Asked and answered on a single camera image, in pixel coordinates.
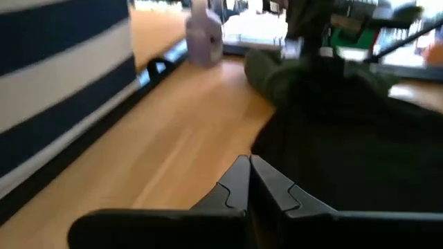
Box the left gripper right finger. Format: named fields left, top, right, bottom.
left=249, top=154, right=443, bottom=249

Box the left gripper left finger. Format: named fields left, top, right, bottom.
left=67, top=154, right=251, bottom=249

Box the black garment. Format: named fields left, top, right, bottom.
left=251, top=57, right=443, bottom=214

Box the dark green shirt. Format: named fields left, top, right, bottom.
left=244, top=48, right=402, bottom=113

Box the navy white striped fabric bin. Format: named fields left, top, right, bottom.
left=0, top=0, right=139, bottom=201

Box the Dawn spray bottle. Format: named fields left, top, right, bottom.
left=185, top=0, right=225, bottom=69

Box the light wooden table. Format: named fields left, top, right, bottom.
left=129, top=8, right=190, bottom=70

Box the black metal table frame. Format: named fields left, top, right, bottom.
left=0, top=37, right=190, bottom=228

